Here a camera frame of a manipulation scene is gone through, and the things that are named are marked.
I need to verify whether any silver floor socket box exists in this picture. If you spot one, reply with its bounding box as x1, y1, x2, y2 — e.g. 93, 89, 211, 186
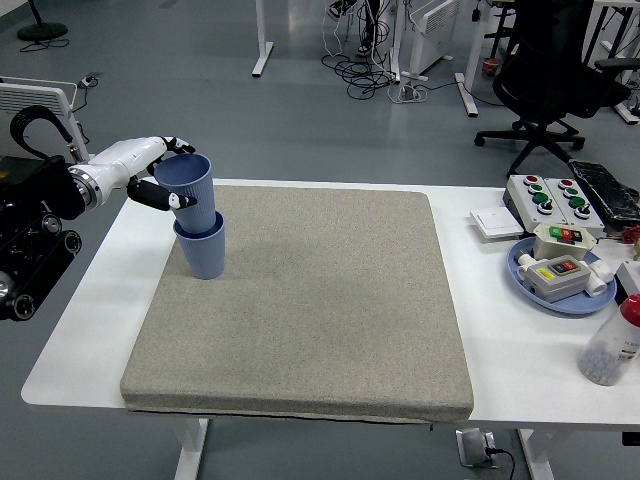
455, 428, 501, 470

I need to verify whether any clear bottle red cap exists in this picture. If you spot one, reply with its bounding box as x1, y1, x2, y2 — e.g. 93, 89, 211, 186
578, 293, 640, 387

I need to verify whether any white four-button control box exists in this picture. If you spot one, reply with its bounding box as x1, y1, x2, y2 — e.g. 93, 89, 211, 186
502, 174, 569, 234
543, 177, 606, 240

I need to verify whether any black office chair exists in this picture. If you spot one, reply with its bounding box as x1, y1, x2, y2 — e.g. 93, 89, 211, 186
473, 0, 640, 179

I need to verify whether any white panel heater narrow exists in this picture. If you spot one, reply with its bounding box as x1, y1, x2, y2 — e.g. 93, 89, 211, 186
401, 0, 462, 84

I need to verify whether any blue round plate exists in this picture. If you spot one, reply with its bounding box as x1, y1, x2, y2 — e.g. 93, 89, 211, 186
506, 237, 618, 316

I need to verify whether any black cable bundle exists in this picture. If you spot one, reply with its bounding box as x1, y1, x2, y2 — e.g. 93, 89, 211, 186
319, 49, 401, 100

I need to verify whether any grey-brown mat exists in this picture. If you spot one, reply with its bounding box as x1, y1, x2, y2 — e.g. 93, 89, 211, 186
119, 184, 474, 426

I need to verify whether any black fan stand base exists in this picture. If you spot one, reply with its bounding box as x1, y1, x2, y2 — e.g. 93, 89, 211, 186
16, 0, 69, 42

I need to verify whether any white wall switch plate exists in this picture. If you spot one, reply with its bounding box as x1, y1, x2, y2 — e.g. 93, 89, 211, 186
468, 207, 525, 245

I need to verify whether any black keyboard in plastic wrap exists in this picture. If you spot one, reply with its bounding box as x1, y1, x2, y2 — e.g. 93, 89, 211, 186
567, 158, 640, 225

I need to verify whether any grey switch box yellow label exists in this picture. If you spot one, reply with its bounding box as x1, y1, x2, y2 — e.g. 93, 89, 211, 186
516, 251, 617, 304

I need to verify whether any blue ribbed plastic cup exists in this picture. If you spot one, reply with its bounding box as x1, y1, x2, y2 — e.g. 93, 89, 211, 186
152, 153, 217, 236
172, 212, 227, 281

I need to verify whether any white panel heater wide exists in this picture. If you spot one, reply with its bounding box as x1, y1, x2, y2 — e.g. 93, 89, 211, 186
0, 75, 96, 169

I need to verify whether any white table leg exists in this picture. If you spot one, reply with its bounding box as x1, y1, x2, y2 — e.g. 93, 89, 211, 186
172, 417, 210, 480
517, 428, 556, 480

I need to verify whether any white power strip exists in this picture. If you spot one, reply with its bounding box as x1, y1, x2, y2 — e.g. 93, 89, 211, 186
397, 83, 430, 105

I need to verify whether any white desk leg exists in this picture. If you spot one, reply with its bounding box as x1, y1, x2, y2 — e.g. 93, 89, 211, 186
453, 0, 489, 119
250, 0, 275, 78

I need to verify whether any white three-button switch box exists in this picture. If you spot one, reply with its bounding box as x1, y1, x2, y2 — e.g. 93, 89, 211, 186
531, 222, 597, 262

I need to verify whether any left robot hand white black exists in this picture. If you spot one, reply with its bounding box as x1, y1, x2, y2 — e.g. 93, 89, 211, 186
91, 134, 198, 212

